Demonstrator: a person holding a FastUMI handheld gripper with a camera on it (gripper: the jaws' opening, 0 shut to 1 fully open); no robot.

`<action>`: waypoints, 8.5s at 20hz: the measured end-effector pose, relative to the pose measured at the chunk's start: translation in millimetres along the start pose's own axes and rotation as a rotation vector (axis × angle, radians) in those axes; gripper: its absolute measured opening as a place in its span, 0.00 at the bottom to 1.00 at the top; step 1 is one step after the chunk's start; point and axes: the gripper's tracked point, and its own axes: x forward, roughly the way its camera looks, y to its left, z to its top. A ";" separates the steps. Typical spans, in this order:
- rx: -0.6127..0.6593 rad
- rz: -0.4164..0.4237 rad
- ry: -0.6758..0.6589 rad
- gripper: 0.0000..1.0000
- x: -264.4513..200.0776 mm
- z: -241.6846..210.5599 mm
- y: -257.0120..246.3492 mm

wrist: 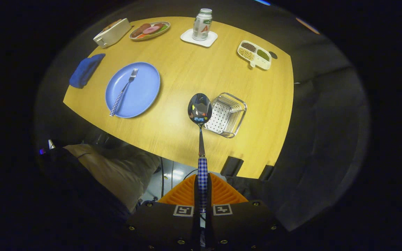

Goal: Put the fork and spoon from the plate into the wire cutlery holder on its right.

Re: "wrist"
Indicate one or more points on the green lettuce leaf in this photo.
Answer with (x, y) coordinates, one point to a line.
(162, 28)

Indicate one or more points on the white toaster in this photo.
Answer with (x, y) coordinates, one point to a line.
(113, 33)

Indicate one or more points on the white bottle green cap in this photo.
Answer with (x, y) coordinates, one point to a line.
(201, 28)

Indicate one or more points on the oval food plate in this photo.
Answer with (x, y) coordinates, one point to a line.
(166, 25)

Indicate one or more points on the pink ham slice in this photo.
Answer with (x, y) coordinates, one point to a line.
(151, 30)

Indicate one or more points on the blue folded cloth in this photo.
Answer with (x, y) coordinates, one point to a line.
(84, 71)

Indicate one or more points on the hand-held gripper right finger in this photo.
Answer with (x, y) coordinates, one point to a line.
(243, 223)

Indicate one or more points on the black table bracket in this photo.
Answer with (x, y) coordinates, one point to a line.
(266, 172)
(231, 166)

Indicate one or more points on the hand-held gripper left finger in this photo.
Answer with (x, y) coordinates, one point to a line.
(162, 223)

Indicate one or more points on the white divided bean tray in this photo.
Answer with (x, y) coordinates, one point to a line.
(262, 64)

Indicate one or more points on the person's leg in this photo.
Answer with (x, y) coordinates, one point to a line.
(117, 170)

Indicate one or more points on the orange carrot slice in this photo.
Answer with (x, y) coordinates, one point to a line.
(141, 36)

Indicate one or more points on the dark round table grommet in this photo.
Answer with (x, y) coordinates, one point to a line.
(273, 54)

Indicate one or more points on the blue round plate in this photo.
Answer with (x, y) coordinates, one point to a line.
(141, 90)

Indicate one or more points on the brown sausage piece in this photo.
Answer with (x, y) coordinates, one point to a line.
(140, 30)

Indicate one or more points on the white square coaster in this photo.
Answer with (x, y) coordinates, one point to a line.
(187, 36)

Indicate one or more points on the brown toast slice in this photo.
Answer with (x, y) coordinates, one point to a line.
(112, 24)

